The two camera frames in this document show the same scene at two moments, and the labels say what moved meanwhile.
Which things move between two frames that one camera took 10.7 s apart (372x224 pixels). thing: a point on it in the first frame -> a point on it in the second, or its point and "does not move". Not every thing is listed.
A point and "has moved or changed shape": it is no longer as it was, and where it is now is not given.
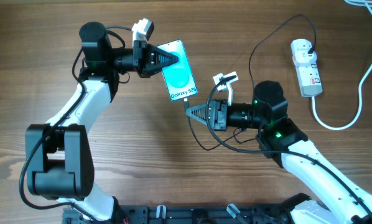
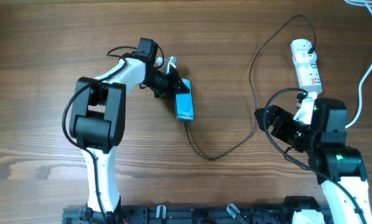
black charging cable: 260,39 -> 252,89
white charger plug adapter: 302,56 does not move
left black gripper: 141,59 -> 176,83
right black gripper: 218,115 -> 276,121
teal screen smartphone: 179,77 has moved or changed shape
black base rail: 185,214 does not move
